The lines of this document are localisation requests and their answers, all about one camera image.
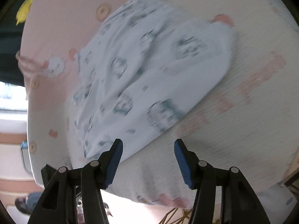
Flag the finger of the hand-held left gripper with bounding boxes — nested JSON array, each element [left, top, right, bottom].
[[41, 164, 58, 188]]

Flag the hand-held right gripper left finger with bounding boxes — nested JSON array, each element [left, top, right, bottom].
[[28, 139, 123, 224]]

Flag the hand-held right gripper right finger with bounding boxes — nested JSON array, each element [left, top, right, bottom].
[[174, 139, 270, 224]]

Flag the light blue printed pants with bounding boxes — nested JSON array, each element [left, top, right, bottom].
[[66, 0, 234, 162]]

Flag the pink cat print blanket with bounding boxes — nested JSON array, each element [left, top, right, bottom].
[[16, 0, 299, 209]]

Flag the window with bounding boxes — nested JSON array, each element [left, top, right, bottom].
[[0, 80, 29, 111]]

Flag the person's printed clothing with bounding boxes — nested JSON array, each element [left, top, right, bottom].
[[257, 183, 299, 216]]

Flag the dark green curtain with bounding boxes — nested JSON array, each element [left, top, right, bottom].
[[0, 16, 27, 87]]

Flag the yellow plush toy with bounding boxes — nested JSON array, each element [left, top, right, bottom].
[[15, 0, 35, 25]]

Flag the gold wire frame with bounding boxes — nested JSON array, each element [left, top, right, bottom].
[[161, 209, 194, 224]]

